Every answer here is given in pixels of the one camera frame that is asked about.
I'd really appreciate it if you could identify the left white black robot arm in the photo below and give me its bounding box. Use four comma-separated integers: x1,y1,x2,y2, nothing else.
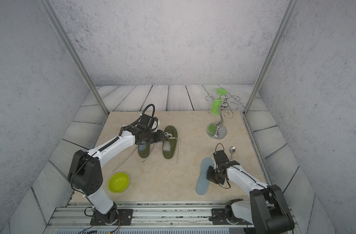
68,104,164,224

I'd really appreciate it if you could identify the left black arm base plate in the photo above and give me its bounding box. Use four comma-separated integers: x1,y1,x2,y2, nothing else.
90,209,134,226

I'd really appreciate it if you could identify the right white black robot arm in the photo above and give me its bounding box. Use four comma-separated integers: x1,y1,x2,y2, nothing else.
206,161,295,234

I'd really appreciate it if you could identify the lime green bowl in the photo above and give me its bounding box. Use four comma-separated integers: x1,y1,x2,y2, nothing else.
108,172,129,193

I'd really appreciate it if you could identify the green plastic wine glass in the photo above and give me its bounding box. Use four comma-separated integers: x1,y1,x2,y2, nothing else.
209,88,228,115

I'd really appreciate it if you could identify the olive green shoe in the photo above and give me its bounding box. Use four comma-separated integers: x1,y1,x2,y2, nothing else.
112,141,152,172
162,125,181,163

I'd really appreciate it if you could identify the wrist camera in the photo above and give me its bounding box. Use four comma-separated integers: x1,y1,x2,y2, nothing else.
151,117,160,131
213,150,229,168

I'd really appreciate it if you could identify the right aluminium frame post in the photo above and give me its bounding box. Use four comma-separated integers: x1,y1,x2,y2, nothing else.
243,0,298,116

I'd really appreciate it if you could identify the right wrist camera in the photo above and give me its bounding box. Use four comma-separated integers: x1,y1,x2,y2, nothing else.
213,150,229,168

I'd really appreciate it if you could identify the aluminium front rail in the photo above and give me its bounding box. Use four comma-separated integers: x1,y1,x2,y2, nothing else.
43,202,301,234

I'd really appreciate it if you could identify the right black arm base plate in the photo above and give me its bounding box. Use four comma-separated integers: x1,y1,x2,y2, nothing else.
209,208,251,226

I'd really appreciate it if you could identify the silver metal spoon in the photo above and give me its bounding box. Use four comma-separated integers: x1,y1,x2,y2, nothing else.
229,146,236,161

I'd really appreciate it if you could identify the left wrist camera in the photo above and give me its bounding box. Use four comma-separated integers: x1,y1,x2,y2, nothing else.
151,117,160,131

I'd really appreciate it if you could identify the grey blue insole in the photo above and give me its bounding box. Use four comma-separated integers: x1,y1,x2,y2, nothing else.
196,157,214,196

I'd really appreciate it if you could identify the silver metal cup stand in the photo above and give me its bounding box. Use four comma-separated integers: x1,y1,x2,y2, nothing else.
205,93,245,140

